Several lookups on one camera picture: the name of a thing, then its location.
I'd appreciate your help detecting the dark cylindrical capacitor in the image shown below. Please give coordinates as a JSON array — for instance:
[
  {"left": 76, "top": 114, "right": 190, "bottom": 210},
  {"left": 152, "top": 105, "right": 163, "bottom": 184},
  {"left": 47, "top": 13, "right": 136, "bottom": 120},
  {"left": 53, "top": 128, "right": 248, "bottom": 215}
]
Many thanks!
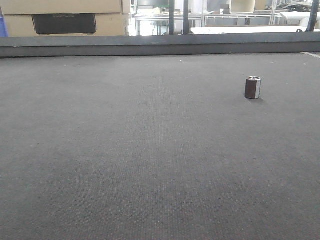
[{"left": 244, "top": 76, "right": 262, "bottom": 100}]

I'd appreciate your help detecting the white background table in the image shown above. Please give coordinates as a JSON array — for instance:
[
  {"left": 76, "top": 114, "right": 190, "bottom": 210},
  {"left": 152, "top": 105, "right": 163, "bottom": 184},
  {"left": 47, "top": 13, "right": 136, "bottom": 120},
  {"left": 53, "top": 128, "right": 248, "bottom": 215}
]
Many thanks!
[{"left": 190, "top": 25, "right": 307, "bottom": 35}]

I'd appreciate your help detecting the cardboard box with black print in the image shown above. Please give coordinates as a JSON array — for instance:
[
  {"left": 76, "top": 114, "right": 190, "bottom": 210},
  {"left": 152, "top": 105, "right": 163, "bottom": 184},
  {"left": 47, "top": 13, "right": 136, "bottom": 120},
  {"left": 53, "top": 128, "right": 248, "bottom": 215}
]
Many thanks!
[{"left": 0, "top": 0, "right": 130, "bottom": 37}]

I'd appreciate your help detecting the black vertical post left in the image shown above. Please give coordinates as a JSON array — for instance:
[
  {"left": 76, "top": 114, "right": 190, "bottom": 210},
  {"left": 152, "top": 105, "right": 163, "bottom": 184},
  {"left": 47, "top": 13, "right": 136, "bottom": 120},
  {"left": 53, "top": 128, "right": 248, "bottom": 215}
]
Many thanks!
[{"left": 169, "top": 0, "right": 175, "bottom": 35}]

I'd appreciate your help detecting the black vertical post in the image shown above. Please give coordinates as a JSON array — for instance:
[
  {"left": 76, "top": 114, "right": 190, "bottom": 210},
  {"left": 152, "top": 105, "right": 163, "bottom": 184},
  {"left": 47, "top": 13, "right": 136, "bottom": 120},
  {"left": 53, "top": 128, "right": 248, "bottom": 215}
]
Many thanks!
[
  {"left": 169, "top": 0, "right": 175, "bottom": 35},
  {"left": 182, "top": 0, "right": 190, "bottom": 35}
]

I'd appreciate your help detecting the black vertical post middle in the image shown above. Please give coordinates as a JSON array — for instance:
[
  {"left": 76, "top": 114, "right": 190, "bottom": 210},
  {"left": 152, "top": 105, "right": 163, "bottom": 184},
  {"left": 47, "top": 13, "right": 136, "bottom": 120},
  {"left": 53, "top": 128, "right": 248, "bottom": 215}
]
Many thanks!
[{"left": 182, "top": 0, "right": 190, "bottom": 35}]

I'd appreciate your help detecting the grey table edge rail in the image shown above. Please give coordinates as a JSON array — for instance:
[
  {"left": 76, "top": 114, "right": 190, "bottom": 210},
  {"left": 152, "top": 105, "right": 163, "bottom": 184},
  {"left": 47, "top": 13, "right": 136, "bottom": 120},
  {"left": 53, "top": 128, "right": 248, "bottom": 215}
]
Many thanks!
[{"left": 0, "top": 32, "right": 320, "bottom": 58}]

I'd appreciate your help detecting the black slanted post right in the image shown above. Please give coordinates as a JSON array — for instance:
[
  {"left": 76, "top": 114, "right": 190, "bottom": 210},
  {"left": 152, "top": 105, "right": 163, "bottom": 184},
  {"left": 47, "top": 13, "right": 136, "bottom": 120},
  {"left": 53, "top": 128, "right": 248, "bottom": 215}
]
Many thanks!
[{"left": 306, "top": 0, "right": 320, "bottom": 32}]

